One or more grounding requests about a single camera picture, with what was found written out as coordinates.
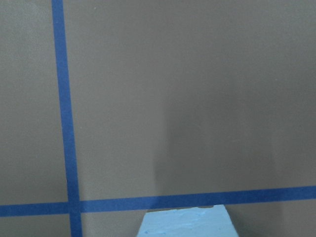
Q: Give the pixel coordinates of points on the light blue foam block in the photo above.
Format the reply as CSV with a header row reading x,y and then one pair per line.
x,y
188,222

